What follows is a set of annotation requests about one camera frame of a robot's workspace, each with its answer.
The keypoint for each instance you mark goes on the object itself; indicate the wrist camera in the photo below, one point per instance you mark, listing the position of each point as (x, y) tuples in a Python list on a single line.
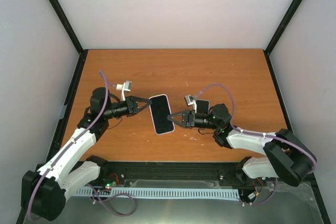
[(191, 101), (124, 88)]

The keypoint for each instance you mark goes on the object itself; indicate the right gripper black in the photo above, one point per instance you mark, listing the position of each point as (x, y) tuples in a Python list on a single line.
[(188, 120)]

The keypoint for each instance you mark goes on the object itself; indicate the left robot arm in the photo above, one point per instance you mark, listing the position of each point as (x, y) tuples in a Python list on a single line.
[(89, 130)]

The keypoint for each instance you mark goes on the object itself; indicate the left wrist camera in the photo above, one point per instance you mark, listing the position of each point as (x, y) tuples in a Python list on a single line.
[(124, 88)]

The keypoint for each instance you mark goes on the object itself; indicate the green led circuit board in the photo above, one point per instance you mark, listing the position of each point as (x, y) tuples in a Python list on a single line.
[(110, 185)]

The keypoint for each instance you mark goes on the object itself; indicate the black smartphone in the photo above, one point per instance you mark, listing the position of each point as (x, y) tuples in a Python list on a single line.
[(202, 106)]

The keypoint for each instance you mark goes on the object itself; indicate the black left frame post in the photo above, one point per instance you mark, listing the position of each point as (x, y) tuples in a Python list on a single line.
[(67, 26)]

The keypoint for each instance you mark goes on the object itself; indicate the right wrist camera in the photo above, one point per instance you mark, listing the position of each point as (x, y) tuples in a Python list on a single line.
[(191, 101)]

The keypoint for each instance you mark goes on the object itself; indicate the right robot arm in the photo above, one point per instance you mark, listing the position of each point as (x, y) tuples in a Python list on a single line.
[(283, 155)]

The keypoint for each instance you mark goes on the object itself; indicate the black frame post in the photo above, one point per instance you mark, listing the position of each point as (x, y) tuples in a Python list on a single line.
[(289, 14), (67, 26)]

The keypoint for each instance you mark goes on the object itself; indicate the light blue phone case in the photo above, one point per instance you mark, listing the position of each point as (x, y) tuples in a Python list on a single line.
[(208, 104)]

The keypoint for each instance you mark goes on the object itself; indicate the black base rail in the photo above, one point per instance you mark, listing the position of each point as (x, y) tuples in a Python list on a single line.
[(170, 172)]

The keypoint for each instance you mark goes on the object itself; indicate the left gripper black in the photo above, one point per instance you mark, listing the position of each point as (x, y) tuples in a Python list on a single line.
[(132, 104)]

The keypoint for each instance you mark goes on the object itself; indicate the black right frame post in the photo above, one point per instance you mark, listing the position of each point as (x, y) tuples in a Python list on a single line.
[(289, 14)]

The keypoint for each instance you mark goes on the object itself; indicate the white phone case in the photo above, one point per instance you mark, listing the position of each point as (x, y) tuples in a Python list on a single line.
[(164, 133)]

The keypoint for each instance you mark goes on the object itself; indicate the light blue cable duct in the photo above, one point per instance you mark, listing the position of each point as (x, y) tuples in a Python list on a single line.
[(172, 193)]

